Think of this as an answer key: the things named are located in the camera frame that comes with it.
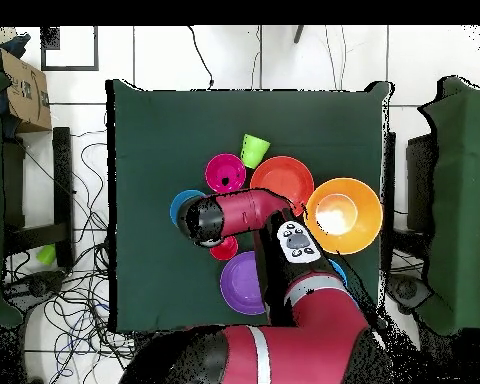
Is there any small blue bowl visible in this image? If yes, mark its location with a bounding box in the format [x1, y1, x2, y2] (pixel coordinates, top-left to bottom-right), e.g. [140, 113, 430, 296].
[169, 189, 207, 227]

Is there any dark grey caster foot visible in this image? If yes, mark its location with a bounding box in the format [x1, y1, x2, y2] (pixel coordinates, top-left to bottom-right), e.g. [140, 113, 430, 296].
[387, 273, 431, 315]
[3, 271, 65, 311]

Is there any purple bowl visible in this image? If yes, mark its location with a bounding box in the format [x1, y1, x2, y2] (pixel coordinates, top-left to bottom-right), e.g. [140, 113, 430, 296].
[219, 250, 267, 316]

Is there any black cable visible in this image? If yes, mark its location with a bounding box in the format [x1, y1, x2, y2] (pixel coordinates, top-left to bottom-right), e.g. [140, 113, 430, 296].
[186, 25, 216, 90]

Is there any pink bowl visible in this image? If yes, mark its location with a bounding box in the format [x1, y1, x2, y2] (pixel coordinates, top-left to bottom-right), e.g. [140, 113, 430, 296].
[204, 153, 248, 194]

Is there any red cup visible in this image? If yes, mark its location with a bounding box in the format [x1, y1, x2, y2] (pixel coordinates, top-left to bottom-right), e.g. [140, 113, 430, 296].
[209, 234, 240, 262]

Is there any grey square frame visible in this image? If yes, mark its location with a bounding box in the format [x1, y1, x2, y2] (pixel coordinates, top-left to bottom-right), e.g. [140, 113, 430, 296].
[40, 25, 100, 72]

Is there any light green plastic cup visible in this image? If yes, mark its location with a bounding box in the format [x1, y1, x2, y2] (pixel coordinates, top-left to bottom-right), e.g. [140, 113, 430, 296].
[35, 244, 57, 266]

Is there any black box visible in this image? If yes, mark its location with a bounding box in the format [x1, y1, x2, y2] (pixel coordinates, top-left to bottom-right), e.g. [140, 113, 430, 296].
[405, 133, 439, 233]

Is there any black metal frame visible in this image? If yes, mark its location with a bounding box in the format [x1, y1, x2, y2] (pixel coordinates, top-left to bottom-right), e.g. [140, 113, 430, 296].
[2, 126, 74, 257]

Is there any large blue bowl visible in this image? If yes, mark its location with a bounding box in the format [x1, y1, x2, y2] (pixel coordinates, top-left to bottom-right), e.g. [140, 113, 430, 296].
[329, 258, 348, 289]

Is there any dark green tablecloth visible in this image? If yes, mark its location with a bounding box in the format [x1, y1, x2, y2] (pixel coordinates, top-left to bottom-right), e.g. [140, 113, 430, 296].
[105, 78, 394, 334]

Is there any cardboard box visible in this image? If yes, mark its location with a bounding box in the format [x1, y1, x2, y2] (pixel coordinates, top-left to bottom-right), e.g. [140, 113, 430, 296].
[0, 47, 52, 134]

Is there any large yellow bowl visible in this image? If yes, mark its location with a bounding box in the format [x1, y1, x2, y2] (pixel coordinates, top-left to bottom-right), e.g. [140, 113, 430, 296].
[304, 177, 384, 256]

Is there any orange bowl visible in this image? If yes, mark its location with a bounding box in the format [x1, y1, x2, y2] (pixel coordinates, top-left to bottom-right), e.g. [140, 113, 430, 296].
[249, 155, 316, 217]

